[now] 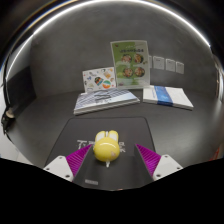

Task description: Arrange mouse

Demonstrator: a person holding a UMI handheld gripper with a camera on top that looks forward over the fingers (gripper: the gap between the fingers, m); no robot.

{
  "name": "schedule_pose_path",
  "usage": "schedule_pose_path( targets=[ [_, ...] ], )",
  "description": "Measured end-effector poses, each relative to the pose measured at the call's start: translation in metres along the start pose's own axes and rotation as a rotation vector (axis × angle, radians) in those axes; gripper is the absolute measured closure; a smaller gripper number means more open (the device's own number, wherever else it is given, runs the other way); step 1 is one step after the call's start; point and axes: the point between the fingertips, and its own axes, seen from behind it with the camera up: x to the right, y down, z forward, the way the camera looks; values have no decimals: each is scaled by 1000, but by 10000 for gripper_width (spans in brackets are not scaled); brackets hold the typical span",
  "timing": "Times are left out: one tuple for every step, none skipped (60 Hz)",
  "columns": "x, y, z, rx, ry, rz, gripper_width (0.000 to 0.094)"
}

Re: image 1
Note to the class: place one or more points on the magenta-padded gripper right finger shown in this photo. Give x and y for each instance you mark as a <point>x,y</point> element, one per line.
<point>166,166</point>

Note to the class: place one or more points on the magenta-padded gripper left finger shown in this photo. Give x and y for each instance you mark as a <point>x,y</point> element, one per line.
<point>60,167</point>

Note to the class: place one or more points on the yellow rabbit-eared computer mouse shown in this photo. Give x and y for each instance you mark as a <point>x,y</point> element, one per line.
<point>106,148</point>

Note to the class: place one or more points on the black mouse pad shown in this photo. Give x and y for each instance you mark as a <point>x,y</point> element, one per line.
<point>83,130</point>

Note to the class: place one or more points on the white book with blue band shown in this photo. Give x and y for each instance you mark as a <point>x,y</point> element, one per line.
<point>168,96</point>

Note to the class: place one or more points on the grey striped magazine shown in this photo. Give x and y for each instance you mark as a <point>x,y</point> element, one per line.
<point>105,100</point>

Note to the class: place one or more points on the small white colourful card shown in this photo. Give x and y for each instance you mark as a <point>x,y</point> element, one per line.
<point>99,80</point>

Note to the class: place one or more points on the green food poster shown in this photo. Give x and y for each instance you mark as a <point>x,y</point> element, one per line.
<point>130,65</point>

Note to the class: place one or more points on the white ceiling light strip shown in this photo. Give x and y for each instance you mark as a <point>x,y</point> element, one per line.
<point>50,20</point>

